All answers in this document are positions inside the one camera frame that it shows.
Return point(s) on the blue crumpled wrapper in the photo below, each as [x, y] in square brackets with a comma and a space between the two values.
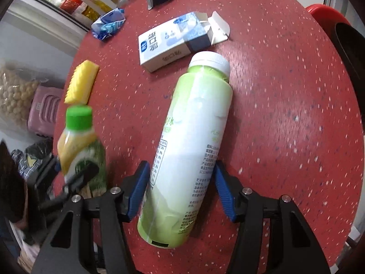
[108, 24]

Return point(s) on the yellow ridged sponge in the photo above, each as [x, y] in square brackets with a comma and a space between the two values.
[79, 82]

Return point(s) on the pink ribbed suitcase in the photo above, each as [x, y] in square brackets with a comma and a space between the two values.
[42, 111]

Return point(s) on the large green white bottle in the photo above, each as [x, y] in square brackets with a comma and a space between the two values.
[185, 134]

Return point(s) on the bag of beige balls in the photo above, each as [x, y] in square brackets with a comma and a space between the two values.
[14, 94]

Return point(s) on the plaid cloth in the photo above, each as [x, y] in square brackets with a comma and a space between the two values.
[25, 162]

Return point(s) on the small green-capped juice bottle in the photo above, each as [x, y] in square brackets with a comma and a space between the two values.
[77, 148]

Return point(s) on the black round bin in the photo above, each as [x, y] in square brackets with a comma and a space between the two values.
[353, 57]

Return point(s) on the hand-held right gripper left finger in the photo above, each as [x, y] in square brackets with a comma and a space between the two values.
[139, 188]

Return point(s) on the white blue milk carton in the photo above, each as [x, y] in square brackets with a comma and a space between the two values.
[162, 48]

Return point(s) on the yellow mesh bag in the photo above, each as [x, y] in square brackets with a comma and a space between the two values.
[95, 11]

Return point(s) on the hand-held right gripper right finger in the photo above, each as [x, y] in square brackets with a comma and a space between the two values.
[225, 197]

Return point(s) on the red plastic stool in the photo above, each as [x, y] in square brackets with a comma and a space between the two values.
[328, 12]

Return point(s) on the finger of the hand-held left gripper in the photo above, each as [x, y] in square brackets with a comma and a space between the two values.
[82, 177]
[45, 168]

